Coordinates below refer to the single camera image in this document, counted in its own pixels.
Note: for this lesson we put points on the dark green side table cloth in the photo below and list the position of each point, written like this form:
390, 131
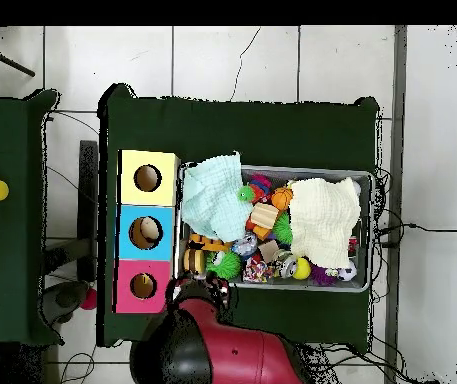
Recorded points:
4, 300

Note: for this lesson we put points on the mint green muslin cloth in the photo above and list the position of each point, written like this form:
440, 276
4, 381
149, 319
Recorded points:
212, 200

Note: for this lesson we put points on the black padded upright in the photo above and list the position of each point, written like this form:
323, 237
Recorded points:
88, 180

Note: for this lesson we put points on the wooden box with three holes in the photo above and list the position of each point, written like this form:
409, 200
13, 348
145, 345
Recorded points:
132, 240

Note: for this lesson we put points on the clear glitter ball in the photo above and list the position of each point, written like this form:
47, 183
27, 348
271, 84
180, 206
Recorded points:
244, 244

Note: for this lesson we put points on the clear mesh bin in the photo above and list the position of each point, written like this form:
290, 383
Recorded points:
312, 172

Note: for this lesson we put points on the black tripod leg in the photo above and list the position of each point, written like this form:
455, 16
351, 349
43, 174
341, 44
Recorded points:
8, 62

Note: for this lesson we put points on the green spiky ball with eyes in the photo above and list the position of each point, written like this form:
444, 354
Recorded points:
228, 266

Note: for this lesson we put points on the ridged wooden block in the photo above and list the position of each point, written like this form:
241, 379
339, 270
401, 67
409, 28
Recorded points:
264, 216

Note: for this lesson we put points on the small orange basketball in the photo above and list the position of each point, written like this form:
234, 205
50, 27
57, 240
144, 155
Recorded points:
282, 198

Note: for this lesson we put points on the wooden striped burger toy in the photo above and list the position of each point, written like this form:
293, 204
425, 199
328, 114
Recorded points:
194, 260

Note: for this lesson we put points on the cream muslin cloth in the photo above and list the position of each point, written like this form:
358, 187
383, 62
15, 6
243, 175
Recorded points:
324, 224

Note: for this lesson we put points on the yellow ball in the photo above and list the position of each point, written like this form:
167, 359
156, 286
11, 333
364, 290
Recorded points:
302, 268

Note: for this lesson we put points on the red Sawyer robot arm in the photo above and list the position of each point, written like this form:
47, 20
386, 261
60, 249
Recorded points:
232, 352

